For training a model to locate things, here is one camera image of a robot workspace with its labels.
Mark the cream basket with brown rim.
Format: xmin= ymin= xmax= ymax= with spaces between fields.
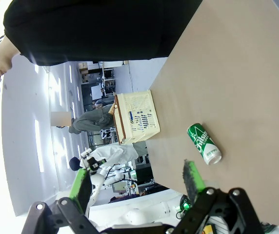
xmin=109 ymin=89 xmax=161 ymax=145

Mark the person in white coat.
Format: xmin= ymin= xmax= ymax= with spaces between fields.
xmin=89 ymin=143 xmax=139 ymax=169

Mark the person in black clothes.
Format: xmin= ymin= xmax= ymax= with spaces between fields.
xmin=0 ymin=0 xmax=203 ymax=98

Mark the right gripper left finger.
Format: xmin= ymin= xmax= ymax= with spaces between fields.
xmin=21 ymin=167 xmax=99 ymax=234

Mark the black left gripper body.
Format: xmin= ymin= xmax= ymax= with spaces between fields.
xmin=87 ymin=157 xmax=101 ymax=171

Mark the person with black hair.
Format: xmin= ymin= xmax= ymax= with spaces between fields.
xmin=69 ymin=156 xmax=81 ymax=173

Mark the green soda can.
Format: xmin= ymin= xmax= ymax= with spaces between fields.
xmin=187 ymin=123 xmax=222 ymax=166

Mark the person in grey-green clothes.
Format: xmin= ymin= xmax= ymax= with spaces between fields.
xmin=50 ymin=104 xmax=116 ymax=135

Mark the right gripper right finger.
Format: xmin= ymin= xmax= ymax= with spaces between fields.
xmin=176 ymin=158 xmax=263 ymax=234

